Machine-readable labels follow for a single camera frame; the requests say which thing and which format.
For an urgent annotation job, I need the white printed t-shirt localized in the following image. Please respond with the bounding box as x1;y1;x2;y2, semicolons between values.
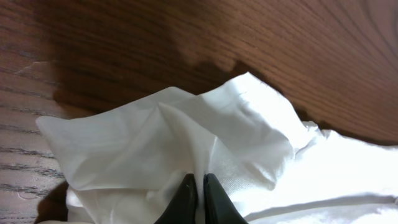
36;73;397;223

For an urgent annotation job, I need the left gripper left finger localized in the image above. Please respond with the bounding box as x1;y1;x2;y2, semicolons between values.
154;174;198;224

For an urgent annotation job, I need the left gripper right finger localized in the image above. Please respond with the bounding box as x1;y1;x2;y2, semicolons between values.
203;174;248;224

